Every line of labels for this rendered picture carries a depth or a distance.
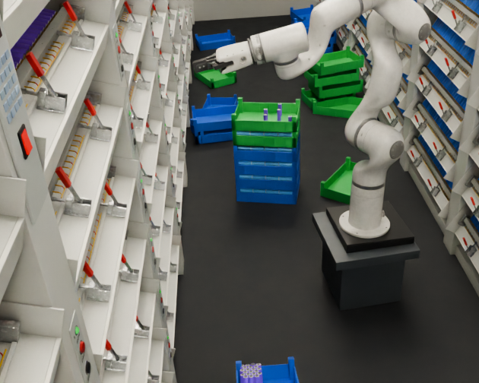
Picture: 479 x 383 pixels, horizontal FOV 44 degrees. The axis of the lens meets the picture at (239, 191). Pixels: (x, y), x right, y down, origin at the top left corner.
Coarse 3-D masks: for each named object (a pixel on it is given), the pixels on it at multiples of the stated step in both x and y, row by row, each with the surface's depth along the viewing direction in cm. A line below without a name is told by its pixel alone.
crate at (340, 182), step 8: (344, 168) 316; (352, 168) 317; (336, 176) 309; (344, 176) 313; (328, 184) 304; (336, 184) 307; (344, 184) 306; (320, 192) 298; (328, 192) 295; (336, 192) 292; (344, 192) 300; (336, 200) 295; (344, 200) 292
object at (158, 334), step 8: (160, 328) 174; (152, 336) 175; (160, 336) 175; (152, 344) 174; (160, 344) 175; (152, 352) 172; (160, 352) 173; (152, 360) 169; (160, 360) 170; (152, 368) 167; (160, 368) 168; (152, 376) 161; (160, 376) 165
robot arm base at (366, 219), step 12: (360, 192) 213; (372, 192) 212; (360, 204) 216; (372, 204) 215; (348, 216) 229; (360, 216) 218; (372, 216) 217; (384, 216) 225; (348, 228) 222; (360, 228) 220; (372, 228) 220; (384, 228) 221
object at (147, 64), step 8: (144, 56) 201; (144, 64) 202; (152, 64) 202; (136, 72) 200; (144, 72) 201; (152, 72) 203; (152, 80) 197; (136, 88) 189; (152, 88) 199; (128, 96) 183; (136, 96) 184; (144, 96) 186; (136, 104) 179; (144, 104) 181; (136, 112) 175; (144, 112) 176; (144, 120) 172; (136, 128) 167; (144, 128) 168; (136, 136) 163
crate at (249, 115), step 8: (240, 104) 289; (248, 104) 290; (256, 104) 290; (264, 104) 289; (272, 104) 288; (288, 104) 286; (296, 104) 284; (240, 112) 292; (248, 112) 292; (256, 112) 291; (272, 112) 290; (288, 112) 289; (296, 112) 287; (232, 120) 275; (240, 120) 274; (248, 120) 273; (256, 120) 273; (272, 120) 283; (296, 120) 269; (232, 128) 277; (240, 128) 276; (248, 128) 275; (256, 128) 275; (264, 128) 274; (272, 128) 273; (280, 128) 273; (288, 128) 272; (296, 128) 271
